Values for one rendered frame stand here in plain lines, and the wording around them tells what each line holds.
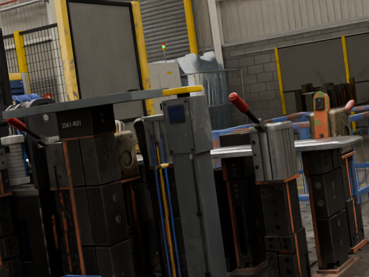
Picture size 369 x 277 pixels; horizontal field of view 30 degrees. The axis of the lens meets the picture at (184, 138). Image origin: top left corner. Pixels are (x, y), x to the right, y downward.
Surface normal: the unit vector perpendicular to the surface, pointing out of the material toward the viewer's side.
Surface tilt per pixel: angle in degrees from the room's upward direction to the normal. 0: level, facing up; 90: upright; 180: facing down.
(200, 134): 90
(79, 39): 91
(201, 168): 90
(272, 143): 90
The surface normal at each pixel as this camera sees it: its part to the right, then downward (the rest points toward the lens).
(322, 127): -0.54, -0.09
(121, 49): 0.86, -0.09
